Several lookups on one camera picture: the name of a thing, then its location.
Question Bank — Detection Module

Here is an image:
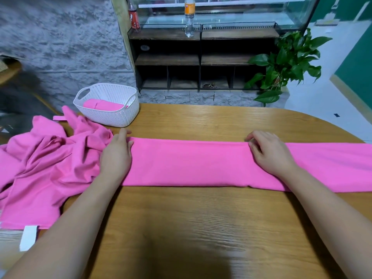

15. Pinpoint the person's left hand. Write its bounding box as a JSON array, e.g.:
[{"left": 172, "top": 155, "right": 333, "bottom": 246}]
[{"left": 97, "top": 128, "right": 135, "bottom": 186}]

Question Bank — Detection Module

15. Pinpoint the person's right hand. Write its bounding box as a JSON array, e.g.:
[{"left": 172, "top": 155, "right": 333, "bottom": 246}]
[{"left": 245, "top": 131, "right": 301, "bottom": 179}]

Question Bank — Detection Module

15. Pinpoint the white woven plastic basket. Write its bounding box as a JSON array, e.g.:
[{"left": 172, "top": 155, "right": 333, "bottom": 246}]
[{"left": 72, "top": 82, "right": 141, "bottom": 128}]

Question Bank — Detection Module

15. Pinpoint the pink towel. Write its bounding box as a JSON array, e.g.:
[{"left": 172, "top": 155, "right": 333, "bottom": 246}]
[
  {"left": 121, "top": 136, "right": 372, "bottom": 193},
  {"left": 83, "top": 98, "right": 127, "bottom": 112}
]

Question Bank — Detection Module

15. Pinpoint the pile of pink cloths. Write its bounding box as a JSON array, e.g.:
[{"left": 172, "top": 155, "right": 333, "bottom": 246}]
[{"left": 0, "top": 105, "right": 115, "bottom": 252}]

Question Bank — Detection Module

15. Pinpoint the person's right forearm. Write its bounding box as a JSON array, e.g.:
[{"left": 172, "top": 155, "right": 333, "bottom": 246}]
[{"left": 281, "top": 167, "right": 372, "bottom": 279}]

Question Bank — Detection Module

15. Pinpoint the person's left forearm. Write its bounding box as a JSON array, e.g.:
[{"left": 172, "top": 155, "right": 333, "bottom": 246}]
[{"left": 3, "top": 174, "right": 121, "bottom": 279}]

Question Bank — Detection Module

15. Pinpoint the green potted plant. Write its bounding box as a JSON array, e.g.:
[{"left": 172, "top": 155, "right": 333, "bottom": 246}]
[{"left": 243, "top": 29, "right": 334, "bottom": 105}]

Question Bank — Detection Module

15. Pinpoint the dark wooden shelf cabinet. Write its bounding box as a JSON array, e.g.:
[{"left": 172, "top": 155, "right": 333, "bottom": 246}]
[{"left": 127, "top": 26, "right": 289, "bottom": 94}]

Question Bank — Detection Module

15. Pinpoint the small round wooden side table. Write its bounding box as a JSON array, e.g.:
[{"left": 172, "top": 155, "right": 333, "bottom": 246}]
[{"left": 0, "top": 57, "right": 23, "bottom": 86}]

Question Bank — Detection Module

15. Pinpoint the red label cola bottle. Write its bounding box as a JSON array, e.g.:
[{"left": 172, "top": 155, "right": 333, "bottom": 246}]
[{"left": 128, "top": 3, "right": 141, "bottom": 30}]

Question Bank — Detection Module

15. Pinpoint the white mop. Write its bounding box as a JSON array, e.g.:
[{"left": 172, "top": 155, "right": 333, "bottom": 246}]
[{"left": 315, "top": 0, "right": 344, "bottom": 27}]

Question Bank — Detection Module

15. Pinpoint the clear bottle with orange label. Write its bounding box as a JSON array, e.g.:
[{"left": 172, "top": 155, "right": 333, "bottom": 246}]
[{"left": 184, "top": 0, "right": 196, "bottom": 39}]

